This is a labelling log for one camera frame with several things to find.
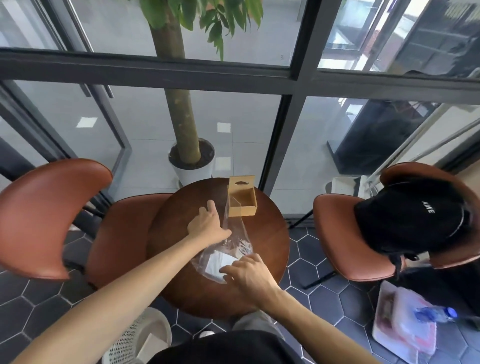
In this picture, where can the person's left hand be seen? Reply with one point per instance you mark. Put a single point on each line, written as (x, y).
(206, 228)

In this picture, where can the person's right hand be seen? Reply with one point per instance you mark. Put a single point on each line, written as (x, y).
(255, 277)

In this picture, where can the person's right fingers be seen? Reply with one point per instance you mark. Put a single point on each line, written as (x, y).
(240, 267)

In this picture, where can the person's left thumb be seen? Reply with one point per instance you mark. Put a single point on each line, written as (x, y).
(224, 232)

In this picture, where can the clear plastic bag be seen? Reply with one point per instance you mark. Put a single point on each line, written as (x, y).
(237, 229)

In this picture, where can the person's left forearm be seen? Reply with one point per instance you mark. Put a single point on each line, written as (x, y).
(120, 292)

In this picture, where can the person's right forearm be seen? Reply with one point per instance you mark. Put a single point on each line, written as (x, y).
(318, 330)

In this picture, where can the white card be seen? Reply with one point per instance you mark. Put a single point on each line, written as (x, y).
(217, 263)

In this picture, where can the brown cardboard box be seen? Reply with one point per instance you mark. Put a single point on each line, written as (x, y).
(243, 210)

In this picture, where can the round wooden table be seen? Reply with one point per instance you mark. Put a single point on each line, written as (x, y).
(264, 234)

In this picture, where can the white plant pot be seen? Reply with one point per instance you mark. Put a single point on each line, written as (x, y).
(193, 175)

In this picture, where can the person's white shoe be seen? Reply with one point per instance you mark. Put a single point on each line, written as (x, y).
(207, 334)

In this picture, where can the person's black shirt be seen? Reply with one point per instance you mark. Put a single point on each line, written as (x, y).
(225, 350)

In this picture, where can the brown leather chair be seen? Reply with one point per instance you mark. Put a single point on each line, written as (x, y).
(41, 217)
(337, 240)

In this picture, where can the white sheet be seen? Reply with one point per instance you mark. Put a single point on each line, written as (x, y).
(152, 350)

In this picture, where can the small white bin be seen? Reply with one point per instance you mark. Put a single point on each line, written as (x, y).
(345, 185)

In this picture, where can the white plastic basket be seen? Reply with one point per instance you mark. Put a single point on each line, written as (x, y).
(127, 341)

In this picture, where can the green leafy tree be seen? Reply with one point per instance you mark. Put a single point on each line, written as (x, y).
(180, 97)

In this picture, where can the pink and white tray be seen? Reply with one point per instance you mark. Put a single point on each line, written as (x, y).
(386, 326)

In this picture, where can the black bag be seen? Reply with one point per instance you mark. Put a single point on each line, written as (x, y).
(408, 221)

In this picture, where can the black sign stand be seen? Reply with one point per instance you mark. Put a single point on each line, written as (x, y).
(378, 138)

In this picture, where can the clear plastic container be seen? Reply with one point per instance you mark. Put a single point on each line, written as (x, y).
(412, 330)

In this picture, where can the clear plastic water bottle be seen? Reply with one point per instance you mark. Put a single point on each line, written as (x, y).
(435, 315)

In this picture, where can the dark metal window frame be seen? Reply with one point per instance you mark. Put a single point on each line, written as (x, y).
(225, 72)

